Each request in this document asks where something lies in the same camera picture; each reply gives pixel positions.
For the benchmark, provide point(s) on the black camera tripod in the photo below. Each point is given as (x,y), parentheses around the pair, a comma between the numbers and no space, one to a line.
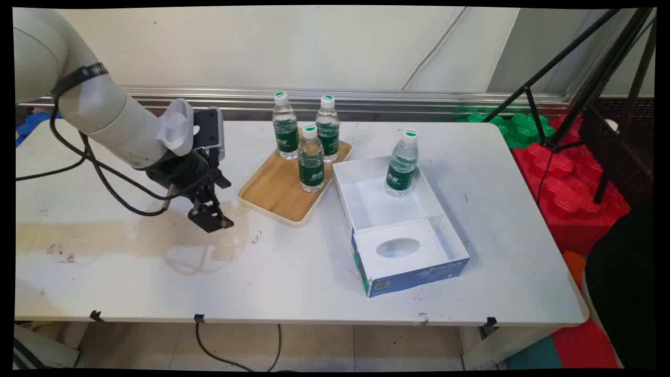
(596,78)

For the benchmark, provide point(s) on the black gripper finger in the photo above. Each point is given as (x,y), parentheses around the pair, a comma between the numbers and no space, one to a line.
(212,217)
(222,178)

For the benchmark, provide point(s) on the wooden tray cream rim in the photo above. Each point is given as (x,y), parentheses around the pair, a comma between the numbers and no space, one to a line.
(275,191)

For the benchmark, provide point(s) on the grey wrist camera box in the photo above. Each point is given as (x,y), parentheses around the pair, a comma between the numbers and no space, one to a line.
(210,132)

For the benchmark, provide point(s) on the white table leg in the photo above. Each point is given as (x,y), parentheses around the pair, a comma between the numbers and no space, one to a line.
(497,348)

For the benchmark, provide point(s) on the black table edge clip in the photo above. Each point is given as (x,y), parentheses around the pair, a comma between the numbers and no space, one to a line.
(199,318)
(96,315)
(490,321)

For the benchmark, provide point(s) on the green plastic blocks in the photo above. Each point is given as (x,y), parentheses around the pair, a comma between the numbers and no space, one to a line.
(518,128)

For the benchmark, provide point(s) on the orange foam block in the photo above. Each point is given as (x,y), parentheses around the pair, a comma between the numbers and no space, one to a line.
(576,267)

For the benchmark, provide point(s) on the white blue cardboard box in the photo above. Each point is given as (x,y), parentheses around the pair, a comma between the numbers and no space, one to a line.
(400,235)

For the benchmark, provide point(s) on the red plastic blocks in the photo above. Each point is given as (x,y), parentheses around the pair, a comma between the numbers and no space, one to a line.
(570,183)

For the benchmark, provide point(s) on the black round seat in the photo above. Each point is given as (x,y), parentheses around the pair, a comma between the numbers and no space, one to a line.
(623,283)

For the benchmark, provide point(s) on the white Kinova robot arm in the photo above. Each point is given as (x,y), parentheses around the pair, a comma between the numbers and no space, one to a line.
(104,112)

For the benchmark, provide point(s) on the aluminium wall rail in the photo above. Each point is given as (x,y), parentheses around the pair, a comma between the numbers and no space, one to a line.
(366,99)

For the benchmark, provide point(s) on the water bottle green label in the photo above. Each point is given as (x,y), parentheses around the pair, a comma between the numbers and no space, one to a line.
(285,128)
(311,162)
(403,166)
(328,128)

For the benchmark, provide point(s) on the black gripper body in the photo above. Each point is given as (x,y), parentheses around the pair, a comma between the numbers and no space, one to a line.
(180,170)

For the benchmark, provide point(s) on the teal floor mat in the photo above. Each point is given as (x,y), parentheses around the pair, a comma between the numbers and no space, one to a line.
(531,355)

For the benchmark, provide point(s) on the red floor mat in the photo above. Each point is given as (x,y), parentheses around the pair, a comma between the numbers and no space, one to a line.
(583,345)

